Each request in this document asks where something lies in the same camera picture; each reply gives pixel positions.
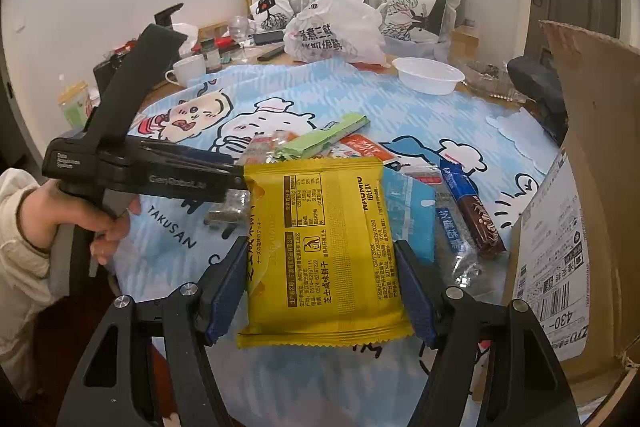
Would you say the blue cartoon tablecloth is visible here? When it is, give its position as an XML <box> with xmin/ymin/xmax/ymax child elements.
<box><xmin>130</xmin><ymin>61</ymin><xmax>556</xmax><ymax>426</ymax></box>

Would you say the cream sleeve forearm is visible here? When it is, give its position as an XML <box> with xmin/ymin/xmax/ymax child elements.
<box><xmin>0</xmin><ymin>168</ymin><xmax>54</xmax><ymax>399</ymax></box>

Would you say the yellow cracker packet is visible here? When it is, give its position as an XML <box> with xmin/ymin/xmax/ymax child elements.
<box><xmin>236</xmin><ymin>157</ymin><xmax>413</xmax><ymax>349</ymax></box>

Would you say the black bag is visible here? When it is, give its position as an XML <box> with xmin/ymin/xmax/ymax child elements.
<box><xmin>506</xmin><ymin>56</ymin><xmax>568</xmax><ymax>145</ymax></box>

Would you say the white black-print pillow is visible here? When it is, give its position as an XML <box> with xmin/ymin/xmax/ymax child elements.
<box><xmin>250</xmin><ymin>0</ymin><xmax>295</xmax><ymax>32</ymax></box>

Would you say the green Alpenliebe candy pack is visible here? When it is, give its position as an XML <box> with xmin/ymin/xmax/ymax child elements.
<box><xmin>277</xmin><ymin>113</ymin><xmax>370</xmax><ymax>161</ymax></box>

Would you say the white printed plastic bag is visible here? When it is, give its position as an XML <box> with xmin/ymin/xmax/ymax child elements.
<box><xmin>283</xmin><ymin>0</ymin><xmax>388</xmax><ymax>67</ymax></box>

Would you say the brown grain bar packet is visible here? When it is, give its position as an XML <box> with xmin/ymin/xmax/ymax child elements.
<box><xmin>236</xmin><ymin>131</ymin><xmax>298</xmax><ymax>166</ymax></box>

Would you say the black appliance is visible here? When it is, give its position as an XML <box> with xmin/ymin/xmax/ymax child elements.
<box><xmin>93</xmin><ymin>2</ymin><xmax>188</xmax><ymax>98</ymax></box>

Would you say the small glass jar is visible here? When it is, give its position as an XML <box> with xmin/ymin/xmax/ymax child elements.
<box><xmin>201</xmin><ymin>38</ymin><xmax>222</xmax><ymax>72</ymax></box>

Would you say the white ceramic mug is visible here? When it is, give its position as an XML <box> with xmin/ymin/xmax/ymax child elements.
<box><xmin>165</xmin><ymin>54</ymin><xmax>206</xmax><ymax>88</ymax></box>

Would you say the orange white snack packet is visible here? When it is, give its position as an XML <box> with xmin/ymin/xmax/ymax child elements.
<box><xmin>328</xmin><ymin>133</ymin><xmax>397</xmax><ymax>165</ymax></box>

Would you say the clear wine glass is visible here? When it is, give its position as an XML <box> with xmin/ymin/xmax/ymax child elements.
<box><xmin>229</xmin><ymin>15</ymin><xmax>250</xmax><ymax>64</ymax></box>

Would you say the person's left hand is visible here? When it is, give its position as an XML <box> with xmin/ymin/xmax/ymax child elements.
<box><xmin>17</xmin><ymin>180</ymin><xmax>141</xmax><ymax>265</ymax></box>

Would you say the cardboard box with labels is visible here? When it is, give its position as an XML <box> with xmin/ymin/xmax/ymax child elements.
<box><xmin>502</xmin><ymin>20</ymin><xmax>639</xmax><ymax>407</ymax></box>

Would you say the white plastic bowl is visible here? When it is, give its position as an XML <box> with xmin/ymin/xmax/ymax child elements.
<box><xmin>392</xmin><ymin>57</ymin><xmax>465</xmax><ymax>95</ymax></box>

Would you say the brown chocolate bar packet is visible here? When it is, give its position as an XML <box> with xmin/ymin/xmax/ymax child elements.
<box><xmin>439</xmin><ymin>159</ymin><xmax>506</xmax><ymax>259</ymax></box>

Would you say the blue snack packet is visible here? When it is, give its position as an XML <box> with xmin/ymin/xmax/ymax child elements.
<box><xmin>382</xmin><ymin>168</ymin><xmax>436</xmax><ymax>263</ymax></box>

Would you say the black remote control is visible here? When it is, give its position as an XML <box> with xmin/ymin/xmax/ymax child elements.
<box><xmin>256</xmin><ymin>44</ymin><xmax>284</xmax><ymax>63</ymax></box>

